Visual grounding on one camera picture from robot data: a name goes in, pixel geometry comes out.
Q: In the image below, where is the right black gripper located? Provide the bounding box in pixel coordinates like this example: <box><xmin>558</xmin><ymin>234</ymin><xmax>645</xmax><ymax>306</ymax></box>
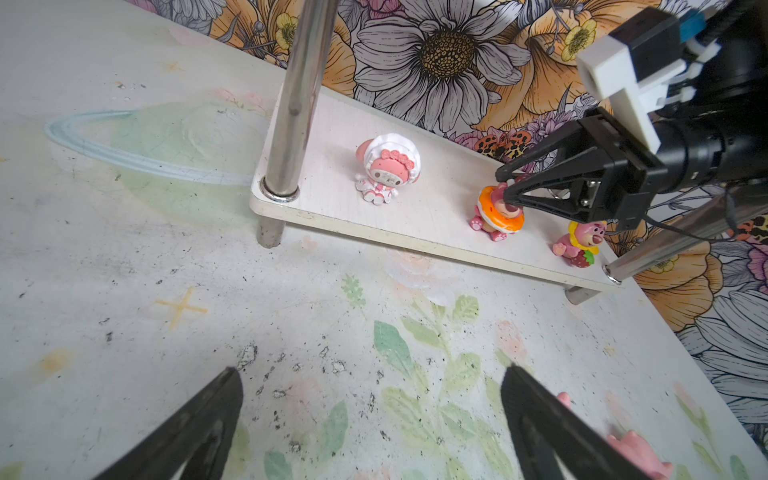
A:
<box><xmin>494</xmin><ymin>107</ymin><xmax>667</xmax><ymax>231</ymax></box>

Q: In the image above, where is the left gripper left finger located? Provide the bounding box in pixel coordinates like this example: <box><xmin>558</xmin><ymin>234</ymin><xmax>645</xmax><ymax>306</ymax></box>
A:
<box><xmin>97</xmin><ymin>367</ymin><xmax>244</xmax><ymax>479</ymax></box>

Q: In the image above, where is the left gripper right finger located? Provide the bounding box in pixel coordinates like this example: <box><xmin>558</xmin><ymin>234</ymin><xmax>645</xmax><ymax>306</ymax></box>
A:
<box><xmin>500</xmin><ymin>365</ymin><xmax>647</xmax><ymax>480</ymax></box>

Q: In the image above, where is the pink bear yellow flower toy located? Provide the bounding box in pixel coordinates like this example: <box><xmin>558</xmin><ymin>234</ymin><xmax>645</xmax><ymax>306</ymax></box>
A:
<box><xmin>551</xmin><ymin>221</ymin><xmax>607</xmax><ymax>268</ymax></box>

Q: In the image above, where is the pink bear orange donut toy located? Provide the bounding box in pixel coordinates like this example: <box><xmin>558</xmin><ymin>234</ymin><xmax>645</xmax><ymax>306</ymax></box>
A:
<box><xmin>468</xmin><ymin>183</ymin><xmax>525</xmax><ymax>242</ymax></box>

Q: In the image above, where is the white hooded pink doll toy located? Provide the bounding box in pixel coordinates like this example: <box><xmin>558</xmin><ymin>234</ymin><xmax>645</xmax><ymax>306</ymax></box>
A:
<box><xmin>355</xmin><ymin>133</ymin><xmax>422</xmax><ymax>205</ymax></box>

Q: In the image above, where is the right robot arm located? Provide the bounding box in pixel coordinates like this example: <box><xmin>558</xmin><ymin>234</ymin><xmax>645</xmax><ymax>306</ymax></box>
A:
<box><xmin>495</xmin><ymin>1</ymin><xmax>767</xmax><ymax>230</ymax></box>

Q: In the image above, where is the white two-tier shelf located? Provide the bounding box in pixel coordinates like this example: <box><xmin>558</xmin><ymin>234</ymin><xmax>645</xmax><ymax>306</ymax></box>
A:
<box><xmin>248</xmin><ymin>0</ymin><xmax>768</xmax><ymax>306</ymax></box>

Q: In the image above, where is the pink pig toy upper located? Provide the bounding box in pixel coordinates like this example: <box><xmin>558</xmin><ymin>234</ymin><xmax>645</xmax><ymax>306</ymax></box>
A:
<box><xmin>557</xmin><ymin>392</ymin><xmax>571</xmax><ymax>408</ymax></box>

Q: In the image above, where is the pink pig toy left pair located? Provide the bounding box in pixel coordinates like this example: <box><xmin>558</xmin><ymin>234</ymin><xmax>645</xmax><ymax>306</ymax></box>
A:
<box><xmin>606</xmin><ymin>430</ymin><xmax>674</xmax><ymax>480</ymax></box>

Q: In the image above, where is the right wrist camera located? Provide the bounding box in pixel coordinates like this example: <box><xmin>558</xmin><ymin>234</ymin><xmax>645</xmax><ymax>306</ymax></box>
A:
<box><xmin>576</xmin><ymin>7</ymin><xmax>720</xmax><ymax>153</ymax></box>

